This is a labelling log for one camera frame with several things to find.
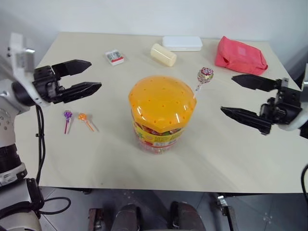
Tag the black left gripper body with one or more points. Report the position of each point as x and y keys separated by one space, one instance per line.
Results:
x=45 y=84

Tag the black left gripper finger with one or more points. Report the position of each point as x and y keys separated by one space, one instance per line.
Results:
x=72 y=65
x=83 y=88

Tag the small orange lollipop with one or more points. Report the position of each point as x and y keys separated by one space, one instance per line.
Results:
x=85 y=120

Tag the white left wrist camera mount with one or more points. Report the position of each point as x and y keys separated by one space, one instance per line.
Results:
x=20 y=60

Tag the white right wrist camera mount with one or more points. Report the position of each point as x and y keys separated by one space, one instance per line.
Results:
x=300 y=106

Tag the white flat plastic box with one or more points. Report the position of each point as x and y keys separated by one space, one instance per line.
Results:
x=182 y=43

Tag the orange-lidded lollipop jar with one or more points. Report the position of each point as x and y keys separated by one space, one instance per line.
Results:
x=161 y=113

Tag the large multicoloured swirl lollipop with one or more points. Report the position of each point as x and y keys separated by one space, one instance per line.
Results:
x=205 y=75

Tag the dark rounded robot foot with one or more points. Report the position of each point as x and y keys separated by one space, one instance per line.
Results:
x=127 y=216
x=185 y=216

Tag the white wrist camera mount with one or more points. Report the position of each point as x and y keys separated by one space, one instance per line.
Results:
x=300 y=106
x=20 y=60

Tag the red fabric pouch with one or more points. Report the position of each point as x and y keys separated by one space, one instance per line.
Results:
x=240 y=56

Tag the small purple lollipop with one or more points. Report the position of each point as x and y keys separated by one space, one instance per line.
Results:
x=67 y=118

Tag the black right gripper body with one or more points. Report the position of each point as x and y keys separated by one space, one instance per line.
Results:
x=281 y=106

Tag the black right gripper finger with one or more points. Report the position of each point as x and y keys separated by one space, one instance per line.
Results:
x=255 y=81
x=245 y=118

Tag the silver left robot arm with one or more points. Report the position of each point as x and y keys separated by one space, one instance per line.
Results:
x=9 y=115

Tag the small playing card box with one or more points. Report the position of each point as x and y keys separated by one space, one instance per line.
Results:
x=115 y=57

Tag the cream cylindrical container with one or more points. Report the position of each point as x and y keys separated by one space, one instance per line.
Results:
x=163 y=55

